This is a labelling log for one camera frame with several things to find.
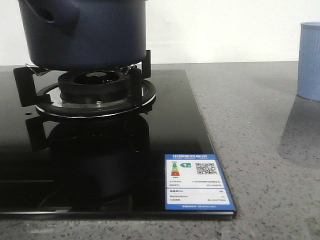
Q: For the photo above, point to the light blue ribbed cup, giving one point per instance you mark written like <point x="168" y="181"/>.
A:
<point x="308" y="78"/>

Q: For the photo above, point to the right burner with pot support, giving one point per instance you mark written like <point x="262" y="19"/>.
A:
<point x="89" y="95"/>

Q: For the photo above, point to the dark blue cooking pot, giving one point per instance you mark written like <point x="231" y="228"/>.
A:
<point x="84" y="34"/>

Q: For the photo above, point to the blue energy label sticker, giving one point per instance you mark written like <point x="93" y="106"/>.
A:
<point x="195" y="182"/>

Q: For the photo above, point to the black glass gas cooktop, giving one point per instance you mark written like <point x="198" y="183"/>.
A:
<point x="98" y="169"/>

